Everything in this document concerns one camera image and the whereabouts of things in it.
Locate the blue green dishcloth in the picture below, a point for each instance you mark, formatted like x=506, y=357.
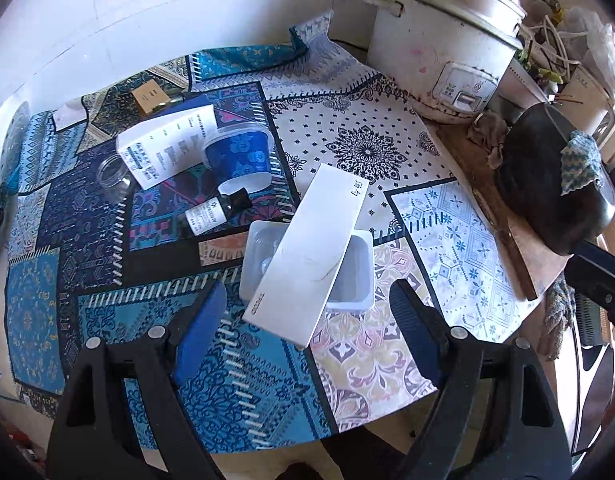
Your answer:
x=582, y=165

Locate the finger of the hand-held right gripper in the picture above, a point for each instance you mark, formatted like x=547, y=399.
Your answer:
x=600, y=280

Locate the black wok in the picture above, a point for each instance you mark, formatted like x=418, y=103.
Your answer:
x=537, y=185

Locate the brown cardboard box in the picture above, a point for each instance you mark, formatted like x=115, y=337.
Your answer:
x=150, y=97

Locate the brown rag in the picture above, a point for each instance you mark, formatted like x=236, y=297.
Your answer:
x=492, y=132

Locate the wooden cutting board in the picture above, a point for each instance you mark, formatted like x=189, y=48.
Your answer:
x=535, y=260

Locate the clear plastic container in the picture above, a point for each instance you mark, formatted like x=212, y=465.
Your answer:
x=357, y=270

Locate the white rice cooker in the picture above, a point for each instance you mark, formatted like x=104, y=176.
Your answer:
x=427, y=45

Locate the long white box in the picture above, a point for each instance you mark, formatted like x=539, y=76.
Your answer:
x=307, y=250

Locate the white lidded bucket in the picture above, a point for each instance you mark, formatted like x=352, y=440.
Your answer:
x=2, y=145

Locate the clear round jar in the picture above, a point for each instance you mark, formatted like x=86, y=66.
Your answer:
x=112, y=175

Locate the white printed paper leaflet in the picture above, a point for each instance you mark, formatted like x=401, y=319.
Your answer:
x=162, y=145

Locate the clear plastic bag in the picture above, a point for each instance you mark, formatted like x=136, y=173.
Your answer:
x=592, y=35

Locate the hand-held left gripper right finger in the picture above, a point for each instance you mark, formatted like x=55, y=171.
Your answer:
x=412, y=330

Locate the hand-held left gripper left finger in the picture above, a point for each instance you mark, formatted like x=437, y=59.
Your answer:
x=202, y=330

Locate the blue floral plastic tub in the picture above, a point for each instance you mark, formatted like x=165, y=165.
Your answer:
x=237, y=152

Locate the patterned patchwork tablecloth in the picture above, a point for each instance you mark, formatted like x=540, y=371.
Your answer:
x=362, y=150

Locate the grey knitted rag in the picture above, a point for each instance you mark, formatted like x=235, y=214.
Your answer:
x=557, y=320

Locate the dark green dropper bottle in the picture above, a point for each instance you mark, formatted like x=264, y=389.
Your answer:
x=207, y=215

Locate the white plastic bucket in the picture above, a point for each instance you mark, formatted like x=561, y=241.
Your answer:
x=582, y=110

